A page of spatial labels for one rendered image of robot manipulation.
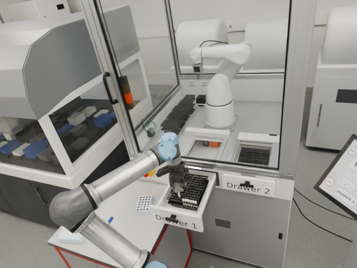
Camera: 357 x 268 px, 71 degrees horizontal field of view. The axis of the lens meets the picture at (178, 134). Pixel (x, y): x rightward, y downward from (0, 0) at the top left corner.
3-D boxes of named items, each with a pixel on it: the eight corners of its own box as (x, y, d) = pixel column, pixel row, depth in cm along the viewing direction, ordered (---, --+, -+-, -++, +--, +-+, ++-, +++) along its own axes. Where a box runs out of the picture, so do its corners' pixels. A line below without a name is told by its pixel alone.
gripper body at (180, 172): (184, 186, 123) (180, 168, 116) (168, 183, 126) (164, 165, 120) (189, 176, 129) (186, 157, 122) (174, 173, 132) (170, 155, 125)
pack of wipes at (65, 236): (90, 229, 147) (87, 224, 144) (83, 244, 139) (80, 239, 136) (67, 228, 150) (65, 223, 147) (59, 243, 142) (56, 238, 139)
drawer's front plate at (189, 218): (202, 232, 127) (200, 218, 121) (152, 220, 138) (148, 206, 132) (203, 229, 128) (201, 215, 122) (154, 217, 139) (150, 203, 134)
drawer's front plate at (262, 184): (274, 197, 138) (275, 182, 132) (222, 188, 150) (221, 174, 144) (274, 195, 140) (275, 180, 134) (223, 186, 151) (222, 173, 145)
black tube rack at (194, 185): (197, 212, 135) (196, 204, 132) (168, 206, 142) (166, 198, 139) (209, 184, 152) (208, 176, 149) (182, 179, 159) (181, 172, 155)
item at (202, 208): (200, 227, 128) (199, 219, 125) (156, 216, 138) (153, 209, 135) (220, 174, 158) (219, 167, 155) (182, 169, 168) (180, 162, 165)
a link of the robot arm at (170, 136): (155, 136, 113) (170, 128, 117) (160, 156, 119) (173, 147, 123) (166, 143, 108) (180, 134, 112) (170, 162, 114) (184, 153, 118)
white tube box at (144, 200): (150, 215, 149) (149, 210, 147) (136, 215, 150) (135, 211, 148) (153, 199, 159) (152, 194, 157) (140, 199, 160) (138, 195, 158)
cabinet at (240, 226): (284, 279, 178) (294, 201, 136) (156, 242, 219) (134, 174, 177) (289, 185, 250) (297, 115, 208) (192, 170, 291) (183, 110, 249)
